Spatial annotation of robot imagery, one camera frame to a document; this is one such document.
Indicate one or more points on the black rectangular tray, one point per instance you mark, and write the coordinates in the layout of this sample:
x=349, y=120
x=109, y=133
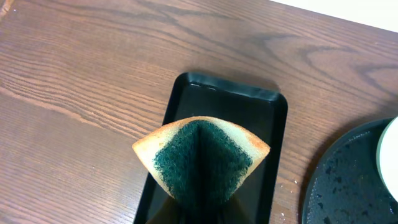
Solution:
x=260, y=111

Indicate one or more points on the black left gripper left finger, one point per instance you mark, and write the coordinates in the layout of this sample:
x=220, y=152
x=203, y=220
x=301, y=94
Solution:
x=169, y=213

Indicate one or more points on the green and yellow sponge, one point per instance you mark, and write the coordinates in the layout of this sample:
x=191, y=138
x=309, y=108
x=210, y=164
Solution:
x=201, y=161

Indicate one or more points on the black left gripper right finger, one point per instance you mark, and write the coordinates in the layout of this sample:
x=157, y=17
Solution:
x=231, y=212

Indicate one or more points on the black round tray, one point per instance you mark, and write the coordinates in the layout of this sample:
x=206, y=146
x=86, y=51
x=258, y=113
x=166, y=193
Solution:
x=345, y=186

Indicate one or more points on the mint green plate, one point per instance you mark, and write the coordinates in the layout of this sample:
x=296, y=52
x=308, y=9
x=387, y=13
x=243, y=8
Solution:
x=386, y=158

